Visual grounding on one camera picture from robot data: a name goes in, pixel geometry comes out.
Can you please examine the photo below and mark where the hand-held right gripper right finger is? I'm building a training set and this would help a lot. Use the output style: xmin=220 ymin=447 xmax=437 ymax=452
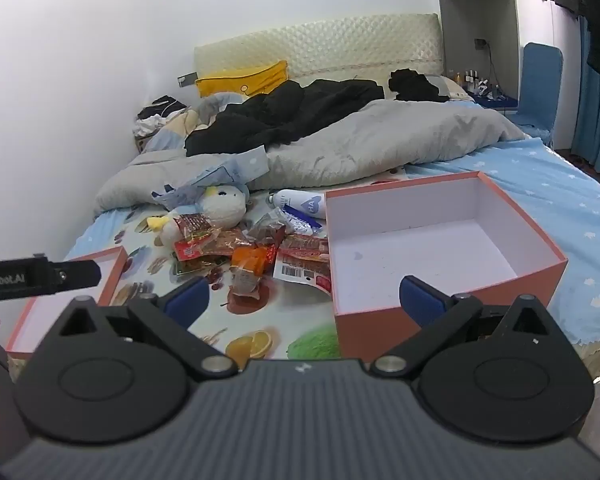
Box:
xmin=370 ymin=275 xmax=557 ymax=378

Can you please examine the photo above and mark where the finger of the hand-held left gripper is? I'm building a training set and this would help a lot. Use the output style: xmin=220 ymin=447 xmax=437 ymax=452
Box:
xmin=55 ymin=259 xmax=102 ymax=292

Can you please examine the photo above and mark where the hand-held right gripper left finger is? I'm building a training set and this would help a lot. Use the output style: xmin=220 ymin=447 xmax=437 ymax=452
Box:
xmin=55 ymin=276 xmax=238 ymax=382

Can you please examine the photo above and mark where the red cracker packet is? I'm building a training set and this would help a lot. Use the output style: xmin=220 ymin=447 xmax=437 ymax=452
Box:
xmin=174 ymin=230 xmax=253 ymax=264

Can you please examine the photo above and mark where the pink cardboard box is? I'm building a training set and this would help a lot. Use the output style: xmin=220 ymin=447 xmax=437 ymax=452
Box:
xmin=325 ymin=171 xmax=569 ymax=361

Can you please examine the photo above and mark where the orange snack packet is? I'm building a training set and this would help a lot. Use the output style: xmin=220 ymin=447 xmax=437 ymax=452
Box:
xmin=228 ymin=245 xmax=279 ymax=306

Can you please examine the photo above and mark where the white snack packet with barcode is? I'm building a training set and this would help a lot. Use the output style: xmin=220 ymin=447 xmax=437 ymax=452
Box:
xmin=272 ymin=234 xmax=334 ymax=296

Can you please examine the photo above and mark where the blue white snack packet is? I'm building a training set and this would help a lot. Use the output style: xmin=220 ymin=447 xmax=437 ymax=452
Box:
xmin=280 ymin=205 xmax=322 ymax=236

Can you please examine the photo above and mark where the clear packet of dark snacks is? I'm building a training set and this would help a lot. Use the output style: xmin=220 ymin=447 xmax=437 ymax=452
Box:
xmin=247 ymin=212 xmax=287 ymax=249

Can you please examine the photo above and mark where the green red snack packet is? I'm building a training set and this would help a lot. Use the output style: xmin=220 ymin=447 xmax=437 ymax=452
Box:
xmin=174 ymin=260 xmax=221 ymax=277

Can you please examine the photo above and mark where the pink box lid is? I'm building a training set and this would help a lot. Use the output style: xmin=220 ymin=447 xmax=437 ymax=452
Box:
xmin=5 ymin=246 xmax=129 ymax=359

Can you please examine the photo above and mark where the fruit printed blanket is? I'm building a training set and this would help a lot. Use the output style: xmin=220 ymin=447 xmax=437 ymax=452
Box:
xmin=65 ymin=165 xmax=411 ymax=361

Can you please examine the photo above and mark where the white blue plush toy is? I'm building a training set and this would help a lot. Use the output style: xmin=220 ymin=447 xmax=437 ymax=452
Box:
xmin=147 ymin=183 xmax=251 ymax=254

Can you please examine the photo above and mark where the white bottle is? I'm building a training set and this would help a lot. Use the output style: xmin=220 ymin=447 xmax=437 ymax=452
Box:
xmin=266 ymin=189 xmax=329 ymax=220

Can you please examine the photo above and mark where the grey duvet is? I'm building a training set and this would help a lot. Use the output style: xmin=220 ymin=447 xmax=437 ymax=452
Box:
xmin=94 ymin=97 xmax=526 ymax=218

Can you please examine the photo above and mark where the pile of clothes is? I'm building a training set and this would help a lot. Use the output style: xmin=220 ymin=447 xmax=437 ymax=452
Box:
xmin=132 ymin=95 xmax=188 ymax=137

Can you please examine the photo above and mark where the black clothing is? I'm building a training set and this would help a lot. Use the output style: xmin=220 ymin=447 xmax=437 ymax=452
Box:
xmin=185 ymin=78 xmax=386 ymax=157

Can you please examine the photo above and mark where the grey white pillow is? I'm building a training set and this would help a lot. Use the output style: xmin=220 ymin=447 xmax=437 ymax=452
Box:
xmin=425 ymin=74 xmax=473 ymax=103

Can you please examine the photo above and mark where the bedside table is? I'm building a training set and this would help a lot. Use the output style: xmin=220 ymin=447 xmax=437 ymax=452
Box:
xmin=467 ymin=87 xmax=521 ymax=111

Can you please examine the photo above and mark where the black garment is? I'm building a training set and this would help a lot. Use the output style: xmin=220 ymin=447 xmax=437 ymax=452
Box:
xmin=388 ymin=68 xmax=448 ymax=103

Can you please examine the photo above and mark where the row of small bottles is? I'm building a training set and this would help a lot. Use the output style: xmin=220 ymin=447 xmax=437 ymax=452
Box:
xmin=454 ymin=69 xmax=503 ymax=98

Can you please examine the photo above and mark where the yellow pillow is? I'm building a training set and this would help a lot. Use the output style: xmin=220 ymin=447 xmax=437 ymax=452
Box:
xmin=196 ymin=60 xmax=289 ymax=97

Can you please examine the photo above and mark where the blue chair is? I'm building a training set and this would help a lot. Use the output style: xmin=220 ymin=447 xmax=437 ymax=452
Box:
xmin=510 ymin=42 xmax=564 ymax=141

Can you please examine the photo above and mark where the blue curtain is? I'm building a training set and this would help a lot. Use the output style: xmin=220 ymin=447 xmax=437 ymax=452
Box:
xmin=570 ymin=15 xmax=600 ymax=184

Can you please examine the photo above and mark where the cream padded headboard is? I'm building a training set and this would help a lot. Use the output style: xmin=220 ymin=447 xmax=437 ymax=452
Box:
xmin=194 ymin=13 xmax=443 ymax=87

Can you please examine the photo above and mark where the white cabinet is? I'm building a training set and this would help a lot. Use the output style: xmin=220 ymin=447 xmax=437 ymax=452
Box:
xmin=432 ymin=0 xmax=581 ymax=147

